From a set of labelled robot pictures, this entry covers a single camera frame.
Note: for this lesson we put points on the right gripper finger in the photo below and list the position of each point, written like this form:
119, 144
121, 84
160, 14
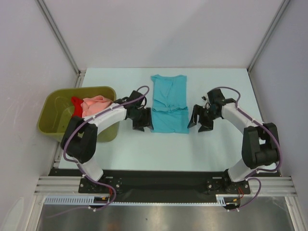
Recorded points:
194, 118
208, 126

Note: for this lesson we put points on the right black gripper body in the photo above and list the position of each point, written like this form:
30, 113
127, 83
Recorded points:
206, 115

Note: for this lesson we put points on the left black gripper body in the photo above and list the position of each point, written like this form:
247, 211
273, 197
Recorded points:
141, 118

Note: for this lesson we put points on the turquoise t shirt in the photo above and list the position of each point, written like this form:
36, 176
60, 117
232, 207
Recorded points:
170, 112

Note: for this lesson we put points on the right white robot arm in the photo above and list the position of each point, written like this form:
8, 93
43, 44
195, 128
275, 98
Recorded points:
260, 146

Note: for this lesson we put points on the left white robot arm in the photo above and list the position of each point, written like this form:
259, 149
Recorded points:
81, 135

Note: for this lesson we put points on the pink t shirt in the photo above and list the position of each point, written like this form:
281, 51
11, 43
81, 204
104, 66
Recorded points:
94, 105

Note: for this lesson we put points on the red t shirt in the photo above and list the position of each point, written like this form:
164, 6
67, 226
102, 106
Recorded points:
77, 103

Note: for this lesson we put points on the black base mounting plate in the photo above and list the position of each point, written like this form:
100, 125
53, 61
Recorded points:
158, 184

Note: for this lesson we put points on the olive green plastic bin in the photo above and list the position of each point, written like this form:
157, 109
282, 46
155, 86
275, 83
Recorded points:
58, 108

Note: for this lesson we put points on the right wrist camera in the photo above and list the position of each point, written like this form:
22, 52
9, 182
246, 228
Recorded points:
215, 96

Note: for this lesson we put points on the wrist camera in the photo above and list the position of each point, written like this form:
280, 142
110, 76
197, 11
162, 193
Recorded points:
138, 98
215, 96

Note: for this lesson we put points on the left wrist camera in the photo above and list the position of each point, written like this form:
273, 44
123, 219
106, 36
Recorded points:
138, 98

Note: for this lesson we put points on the white slotted cable duct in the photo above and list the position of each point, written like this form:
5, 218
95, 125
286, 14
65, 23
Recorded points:
101, 200

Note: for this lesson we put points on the left aluminium frame post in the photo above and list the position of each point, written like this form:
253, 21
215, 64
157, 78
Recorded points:
58, 35

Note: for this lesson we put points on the aluminium frame post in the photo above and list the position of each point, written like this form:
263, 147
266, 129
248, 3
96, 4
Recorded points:
269, 32
58, 35

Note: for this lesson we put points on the right aluminium frame post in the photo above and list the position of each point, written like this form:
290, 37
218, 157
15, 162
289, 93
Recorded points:
269, 32

